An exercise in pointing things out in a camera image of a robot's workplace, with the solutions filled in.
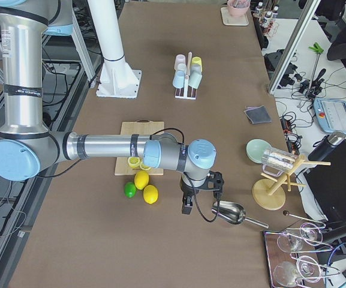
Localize copper wire rack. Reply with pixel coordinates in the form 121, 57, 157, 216
259, 1, 279, 39

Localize light blue plastic cup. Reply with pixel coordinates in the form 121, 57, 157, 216
172, 70, 186, 89

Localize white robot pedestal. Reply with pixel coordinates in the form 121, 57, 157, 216
88, 0, 142, 99

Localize black thermos bottle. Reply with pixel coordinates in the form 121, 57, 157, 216
308, 131, 346, 161

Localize green lime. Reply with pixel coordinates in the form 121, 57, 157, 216
124, 182, 137, 198

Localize yellow lemon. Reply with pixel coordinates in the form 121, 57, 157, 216
143, 185, 159, 205
134, 170, 149, 190

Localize pale pink plastic cup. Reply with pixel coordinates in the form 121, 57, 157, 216
174, 54, 186, 70

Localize mirror tray glass rack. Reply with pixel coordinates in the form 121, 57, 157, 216
263, 230, 340, 287

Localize folded grey cloth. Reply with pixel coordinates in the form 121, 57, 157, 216
244, 106, 272, 125

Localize black computer monitor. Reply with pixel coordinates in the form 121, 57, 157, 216
304, 140, 346, 222

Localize wine glass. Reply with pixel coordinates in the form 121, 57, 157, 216
277, 222, 323, 253
273, 256, 322, 287

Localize yellow plastic cup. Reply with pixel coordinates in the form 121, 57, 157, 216
191, 56, 203, 69

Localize dark drink bottle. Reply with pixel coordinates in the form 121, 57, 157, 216
254, 2, 263, 18
266, 5, 279, 25

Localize grabber reacher tool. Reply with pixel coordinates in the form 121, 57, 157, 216
307, 42, 326, 97

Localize grey-white plastic cup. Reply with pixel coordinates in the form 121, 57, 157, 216
191, 64, 202, 75

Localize blue teach pendant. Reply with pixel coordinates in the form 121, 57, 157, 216
313, 98, 346, 135

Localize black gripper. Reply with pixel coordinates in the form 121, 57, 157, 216
180, 171, 224, 214

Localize aluminium frame post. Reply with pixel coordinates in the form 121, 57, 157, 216
267, 0, 321, 96

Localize wooden mug tree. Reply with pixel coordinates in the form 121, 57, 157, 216
252, 154, 331, 211

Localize halved lemon slice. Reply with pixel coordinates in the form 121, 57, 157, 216
127, 157, 151, 171

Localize mint green bowl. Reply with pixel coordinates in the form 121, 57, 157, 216
246, 139, 272, 164

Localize pink bowl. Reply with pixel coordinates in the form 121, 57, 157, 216
227, 0, 250, 17

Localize black power strip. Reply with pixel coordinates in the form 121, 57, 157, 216
280, 117, 301, 155

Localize black metal box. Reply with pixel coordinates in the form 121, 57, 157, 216
264, 49, 297, 89

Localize shiny metal scoop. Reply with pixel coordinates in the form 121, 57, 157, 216
211, 200, 269, 229

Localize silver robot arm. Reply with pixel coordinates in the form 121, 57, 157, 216
0, 1, 224, 214

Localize wooden cutting board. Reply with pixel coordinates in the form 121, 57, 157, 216
114, 121, 165, 176

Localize beige square tray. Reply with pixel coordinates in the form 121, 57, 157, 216
220, 7, 249, 26

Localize clear glass mug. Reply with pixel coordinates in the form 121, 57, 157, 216
261, 147, 298, 177

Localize mint green plastic cup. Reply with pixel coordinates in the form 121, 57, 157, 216
188, 71, 202, 89

